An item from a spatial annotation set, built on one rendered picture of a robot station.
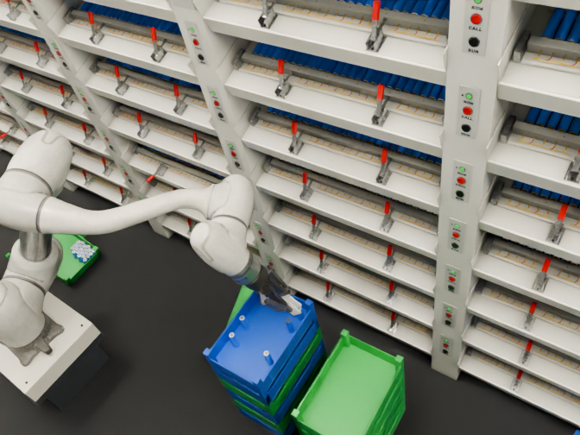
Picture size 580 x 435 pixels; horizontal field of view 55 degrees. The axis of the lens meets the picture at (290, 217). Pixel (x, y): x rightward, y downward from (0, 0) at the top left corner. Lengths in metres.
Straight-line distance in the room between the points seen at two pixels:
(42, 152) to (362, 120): 0.87
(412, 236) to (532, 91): 0.62
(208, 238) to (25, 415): 1.30
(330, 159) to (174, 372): 1.15
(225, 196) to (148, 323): 1.03
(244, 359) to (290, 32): 0.96
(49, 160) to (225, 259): 0.56
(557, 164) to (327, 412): 0.95
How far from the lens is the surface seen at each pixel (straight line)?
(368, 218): 1.58
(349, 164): 1.45
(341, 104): 1.33
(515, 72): 1.08
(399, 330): 2.03
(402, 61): 1.12
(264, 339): 1.74
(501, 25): 1.01
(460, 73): 1.08
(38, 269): 2.11
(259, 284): 1.54
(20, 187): 1.59
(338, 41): 1.19
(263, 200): 1.81
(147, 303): 2.47
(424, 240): 1.53
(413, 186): 1.39
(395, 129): 1.26
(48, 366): 2.16
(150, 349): 2.34
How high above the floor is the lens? 1.91
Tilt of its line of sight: 49 degrees down
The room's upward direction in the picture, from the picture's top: 15 degrees counter-clockwise
